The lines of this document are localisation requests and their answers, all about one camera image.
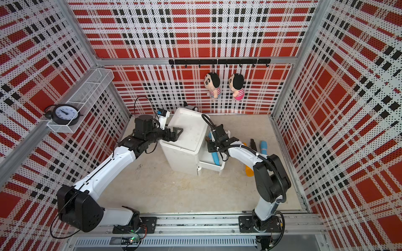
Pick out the black clock in basket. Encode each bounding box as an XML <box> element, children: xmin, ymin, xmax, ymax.
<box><xmin>44</xmin><ymin>104</ymin><xmax>82</xmax><ymax>126</ymax></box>

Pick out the white drawer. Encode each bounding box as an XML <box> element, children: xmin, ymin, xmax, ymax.
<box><xmin>197</xmin><ymin>129</ymin><xmax>228</xmax><ymax>176</ymax></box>

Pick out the white wire basket shelf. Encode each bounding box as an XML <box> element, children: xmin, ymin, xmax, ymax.
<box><xmin>47</xmin><ymin>68</ymin><xmax>114</xmax><ymax>133</ymax></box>

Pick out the boy doll striped shirt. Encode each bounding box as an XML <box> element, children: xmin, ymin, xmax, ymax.
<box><xmin>203</xmin><ymin>72</ymin><xmax>221</xmax><ymax>99</ymax></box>

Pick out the black hook rail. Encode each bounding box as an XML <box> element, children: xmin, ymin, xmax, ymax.
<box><xmin>168</xmin><ymin>58</ymin><xmax>272</xmax><ymax>67</ymax></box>

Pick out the white three-drawer cabinet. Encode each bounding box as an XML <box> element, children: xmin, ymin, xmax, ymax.
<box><xmin>160</xmin><ymin>108</ymin><xmax>208</xmax><ymax>176</ymax></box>

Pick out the boy doll pink shirt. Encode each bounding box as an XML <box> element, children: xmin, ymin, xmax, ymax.
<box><xmin>229</xmin><ymin>73</ymin><xmax>245</xmax><ymax>101</ymax></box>

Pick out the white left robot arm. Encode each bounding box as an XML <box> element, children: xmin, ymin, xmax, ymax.
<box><xmin>57</xmin><ymin>115</ymin><xmax>184</xmax><ymax>233</ymax></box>

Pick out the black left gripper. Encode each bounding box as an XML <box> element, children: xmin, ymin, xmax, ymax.
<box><xmin>146</xmin><ymin>123</ymin><xmax>183</xmax><ymax>144</ymax></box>

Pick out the grey plush toy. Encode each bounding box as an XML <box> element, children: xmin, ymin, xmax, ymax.
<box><xmin>183</xmin><ymin>101</ymin><xmax>198</xmax><ymax>112</ymax></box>

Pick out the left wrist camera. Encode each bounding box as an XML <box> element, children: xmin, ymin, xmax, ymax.
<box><xmin>157</xmin><ymin>108</ymin><xmax>170</xmax><ymax>130</ymax></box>

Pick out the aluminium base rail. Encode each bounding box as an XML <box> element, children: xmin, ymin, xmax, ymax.
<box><xmin>63</xmin><ymin>211</ymin><xmax>333</xmax><ymax>251</ymax></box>

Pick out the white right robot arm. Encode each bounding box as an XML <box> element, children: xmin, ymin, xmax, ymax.
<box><xmin>207</xmin><ymin>124</ymin><xmax>292</xmax><ymax>232</ymax></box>

